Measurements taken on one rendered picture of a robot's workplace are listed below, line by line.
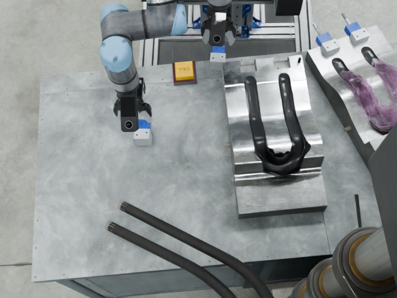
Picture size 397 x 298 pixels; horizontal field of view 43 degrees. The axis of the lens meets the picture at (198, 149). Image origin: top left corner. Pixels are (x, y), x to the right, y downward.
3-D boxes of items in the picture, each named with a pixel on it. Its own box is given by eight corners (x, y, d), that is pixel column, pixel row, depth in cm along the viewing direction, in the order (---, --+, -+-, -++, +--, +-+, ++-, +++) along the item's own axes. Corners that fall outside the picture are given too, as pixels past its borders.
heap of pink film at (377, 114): (333, 74, 163) (338, 61, 155) (381, 55, 165) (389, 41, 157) (373, 142, 153) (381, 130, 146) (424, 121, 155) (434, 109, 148)
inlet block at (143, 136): (139, 109, 167) (136, 101, 162) (153, 109, 167) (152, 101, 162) (136, 145, 162) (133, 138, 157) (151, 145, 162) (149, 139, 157)
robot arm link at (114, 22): (144, 16, 135) (147, 50, 130) (103, 22, 135) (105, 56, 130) (139, -3, 128) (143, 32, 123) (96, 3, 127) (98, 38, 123)
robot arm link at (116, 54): (128, 29, 121) (131, 58, 118) (136, 55, 132) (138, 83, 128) (96, 33, 121) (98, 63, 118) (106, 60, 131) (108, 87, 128)
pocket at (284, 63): (271, 63, 166) (272, 57, 162) (287, 61, 166) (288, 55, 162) (273, 75, 164) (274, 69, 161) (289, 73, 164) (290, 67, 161)
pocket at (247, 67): (238, 66, 166) (238, 60, 163) (254, 65, 166) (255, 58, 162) (240, 78, 164) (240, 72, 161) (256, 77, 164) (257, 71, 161)
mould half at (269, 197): (221, 76, 171) (221, 54, 158) (298, 69, 171) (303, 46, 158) (238, 219, 151) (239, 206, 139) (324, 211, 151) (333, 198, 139)
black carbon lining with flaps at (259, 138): (241, 80, 162) (243, 64, 153) (291, 75, 162) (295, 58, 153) (255, 181, 149) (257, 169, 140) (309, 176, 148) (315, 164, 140)
